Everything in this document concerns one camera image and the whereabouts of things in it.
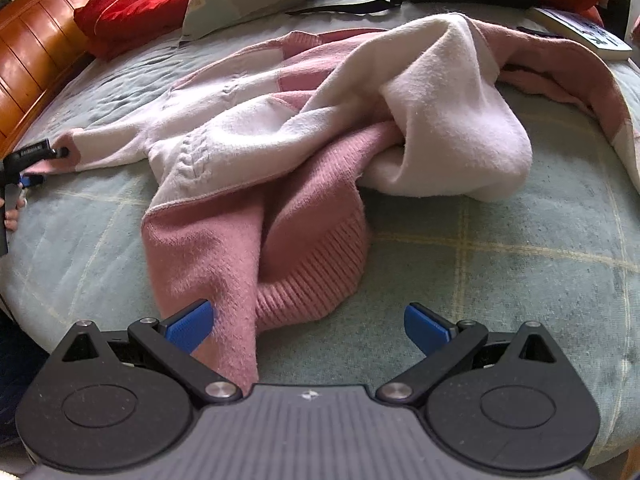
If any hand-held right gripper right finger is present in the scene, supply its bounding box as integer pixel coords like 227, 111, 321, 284
376, 302, 557, 406

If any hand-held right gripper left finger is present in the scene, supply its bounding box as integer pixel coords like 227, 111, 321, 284
61, 299, 244, 404

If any pink and white sweater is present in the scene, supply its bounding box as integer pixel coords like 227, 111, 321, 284
50, 12, 640, 392

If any person's left hand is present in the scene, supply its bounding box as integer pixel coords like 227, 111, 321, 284
2, 194, 27, 233

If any green plaid blanket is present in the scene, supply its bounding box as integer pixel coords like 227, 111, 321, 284
0, 0, 640, 466

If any wooden headboard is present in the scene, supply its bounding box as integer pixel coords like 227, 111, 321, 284
0, 0, 116, 158

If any red pillow with gold line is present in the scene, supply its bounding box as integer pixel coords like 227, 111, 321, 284
74, 0, 201, 58

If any thick paperback book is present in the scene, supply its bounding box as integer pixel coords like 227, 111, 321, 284
527, 6, 634, 61

